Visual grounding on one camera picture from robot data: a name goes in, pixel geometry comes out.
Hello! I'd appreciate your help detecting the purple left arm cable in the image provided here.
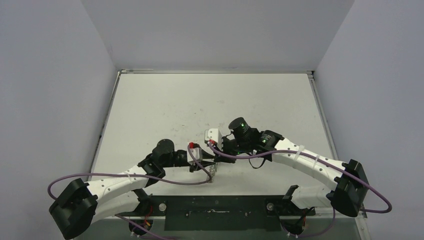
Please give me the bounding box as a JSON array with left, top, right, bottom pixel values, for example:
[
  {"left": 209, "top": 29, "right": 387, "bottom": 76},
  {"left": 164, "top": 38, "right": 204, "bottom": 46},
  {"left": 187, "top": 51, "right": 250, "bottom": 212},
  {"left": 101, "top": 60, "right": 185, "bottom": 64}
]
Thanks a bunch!
[{"left": 47, "top": 144, "right": 214, "bottom": 240}]

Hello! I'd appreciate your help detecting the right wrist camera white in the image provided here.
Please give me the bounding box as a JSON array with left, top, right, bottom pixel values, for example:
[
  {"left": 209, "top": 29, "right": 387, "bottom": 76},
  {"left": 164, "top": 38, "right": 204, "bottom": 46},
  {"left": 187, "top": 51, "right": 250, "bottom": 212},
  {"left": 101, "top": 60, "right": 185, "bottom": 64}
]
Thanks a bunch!
[{"left": 204, "top": 128, "right": 223, "bottom": 150}]

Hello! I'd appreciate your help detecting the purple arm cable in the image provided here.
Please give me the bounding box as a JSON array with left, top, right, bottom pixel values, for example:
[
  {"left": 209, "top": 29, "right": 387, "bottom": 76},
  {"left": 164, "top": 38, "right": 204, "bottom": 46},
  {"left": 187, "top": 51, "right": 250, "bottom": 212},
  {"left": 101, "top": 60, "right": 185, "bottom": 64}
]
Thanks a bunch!
[
  {"left": 47, "top": 144, "right": 214, "bottom": 240},
  {"left": 207, "top": 140, "right": 393, "bottom": 239}
]

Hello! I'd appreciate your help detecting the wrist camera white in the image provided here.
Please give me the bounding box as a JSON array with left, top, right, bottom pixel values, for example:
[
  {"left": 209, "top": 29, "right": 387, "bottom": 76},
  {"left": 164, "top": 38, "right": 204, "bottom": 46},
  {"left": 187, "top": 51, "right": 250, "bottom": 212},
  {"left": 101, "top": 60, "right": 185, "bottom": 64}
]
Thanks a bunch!
[
  {"left": 187, "top": 142, "right": 203, "bottom": 165},
  {"left": 204, "top": 128, "right": 223, "bottom": 150}
]

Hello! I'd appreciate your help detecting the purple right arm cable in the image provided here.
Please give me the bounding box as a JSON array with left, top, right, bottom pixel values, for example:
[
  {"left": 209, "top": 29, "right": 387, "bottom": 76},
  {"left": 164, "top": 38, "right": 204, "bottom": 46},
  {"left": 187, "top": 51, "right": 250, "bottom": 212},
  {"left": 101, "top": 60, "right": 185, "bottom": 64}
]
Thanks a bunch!
[{"left": 207, "top": 140, "right": 393, "bottom": 239}]

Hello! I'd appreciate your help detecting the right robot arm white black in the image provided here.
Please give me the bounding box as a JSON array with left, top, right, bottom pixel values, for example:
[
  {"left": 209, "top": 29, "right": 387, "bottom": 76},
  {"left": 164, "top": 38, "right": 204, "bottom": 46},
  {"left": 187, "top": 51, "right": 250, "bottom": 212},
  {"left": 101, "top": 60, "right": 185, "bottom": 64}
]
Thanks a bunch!
[{"left": 204, "top": 117, "right": 369, "bottom": 217}]

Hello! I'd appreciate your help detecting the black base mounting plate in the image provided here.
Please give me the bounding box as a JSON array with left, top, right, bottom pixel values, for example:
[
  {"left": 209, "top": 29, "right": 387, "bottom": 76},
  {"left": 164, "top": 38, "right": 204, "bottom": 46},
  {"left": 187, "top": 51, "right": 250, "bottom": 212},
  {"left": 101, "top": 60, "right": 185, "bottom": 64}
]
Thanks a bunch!
[{"left": 124, "top": 195, "right": 316, "bottom": 232}]

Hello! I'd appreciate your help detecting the metal disc with key rings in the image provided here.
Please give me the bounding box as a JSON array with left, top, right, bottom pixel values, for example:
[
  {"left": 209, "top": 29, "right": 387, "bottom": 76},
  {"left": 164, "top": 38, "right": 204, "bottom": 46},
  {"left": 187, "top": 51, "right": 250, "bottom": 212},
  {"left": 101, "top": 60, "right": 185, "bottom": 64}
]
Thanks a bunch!
[{"left": 206, "top": 162, "right": 219, "bottom": 184}]

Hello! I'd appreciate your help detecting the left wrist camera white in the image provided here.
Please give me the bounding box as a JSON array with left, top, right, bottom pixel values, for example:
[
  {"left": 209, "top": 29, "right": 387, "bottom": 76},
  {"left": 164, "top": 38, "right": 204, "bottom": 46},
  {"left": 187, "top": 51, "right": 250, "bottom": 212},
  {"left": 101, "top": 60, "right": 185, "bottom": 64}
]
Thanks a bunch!
[{"left": 187, "top": 142, "right": 203, "bottom": 165}]

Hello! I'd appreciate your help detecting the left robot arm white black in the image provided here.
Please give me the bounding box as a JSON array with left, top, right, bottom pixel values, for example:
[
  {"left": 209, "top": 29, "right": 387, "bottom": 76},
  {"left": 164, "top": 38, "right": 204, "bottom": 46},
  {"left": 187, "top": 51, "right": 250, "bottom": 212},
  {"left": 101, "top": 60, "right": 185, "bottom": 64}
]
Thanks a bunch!
[{"left": 49, "top": 139, "right": 215, "bottom": 240}]

